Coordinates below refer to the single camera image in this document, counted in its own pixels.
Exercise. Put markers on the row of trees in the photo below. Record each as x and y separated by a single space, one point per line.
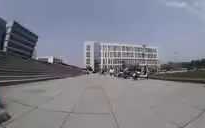
198 63

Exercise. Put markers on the grey building with dark bands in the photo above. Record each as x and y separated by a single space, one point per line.
21 41

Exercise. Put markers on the green grass strip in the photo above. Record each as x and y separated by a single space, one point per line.
190 75

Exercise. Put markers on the grey concrete slab plaza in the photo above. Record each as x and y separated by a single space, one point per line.
103 100

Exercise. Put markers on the white building with many windows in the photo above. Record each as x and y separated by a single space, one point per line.
123 55

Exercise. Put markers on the low white building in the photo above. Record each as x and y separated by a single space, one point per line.
48 60

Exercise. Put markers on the row of parked scooters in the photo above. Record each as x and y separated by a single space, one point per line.
133 73

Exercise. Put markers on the wide grey concrete steps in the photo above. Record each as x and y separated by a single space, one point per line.
20 68

